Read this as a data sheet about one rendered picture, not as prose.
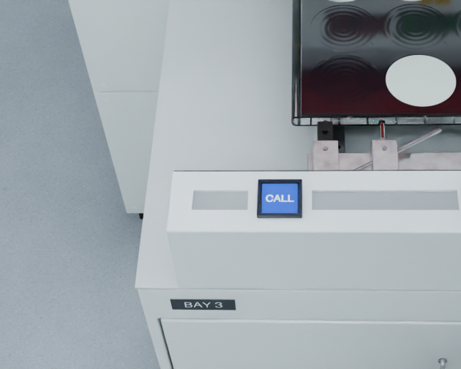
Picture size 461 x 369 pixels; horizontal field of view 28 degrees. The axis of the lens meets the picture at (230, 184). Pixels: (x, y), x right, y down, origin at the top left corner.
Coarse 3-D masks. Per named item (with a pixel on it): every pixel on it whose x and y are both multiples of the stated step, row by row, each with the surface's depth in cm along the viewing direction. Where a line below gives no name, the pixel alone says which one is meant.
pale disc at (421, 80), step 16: (400, 64) 135; (416, 64) 135; (432, 64) 135; (400, 80) 133; (416, 80) 133; (432, 80) 133; (448, 80) 133; (400, 96) 132; (416, 96) 131; (432, 96) 131; (448, 96) 131
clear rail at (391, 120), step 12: (300, 120) 130; (312, 120) 130; (324, 120) 130; (336, 120) 129; (348, 120) 129; (360, 120) 129; (372, 120) 129; (384, 120) 129; (396, 120) 129; (408, 120) 129; (420, 120) 128; (432, 120) 128; (444, 120) 128; (456, 120) 128
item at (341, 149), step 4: (336, 128) 135; (340, 128) 135; (344, 128) 135; (336, 132) 135; (340, 132) 135; (344, 132) 135; (336, 136) 134; (340, 136) 134; (344, 136) 134; (336, 140) 134; (340, 140) 134; (344, 140) 134; (340, 144) 133; (344, 144) 133; (340, 148) 133; (344, 148) 133; (340, 152) 132; (344, 152) 132
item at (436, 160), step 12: (312, 156) 129; (348, 156) 128; (360, 156) 128; (408, 156) 128; (420, 156) 127; (432, 156) 127; (444, 156) 127; (456, 156) 127; (312, 168) 127; (348, 168) 127; (408, 168) 126; (420, 168) 126; (432, 168) 126; (444, 168) 126; (456, 168) 126
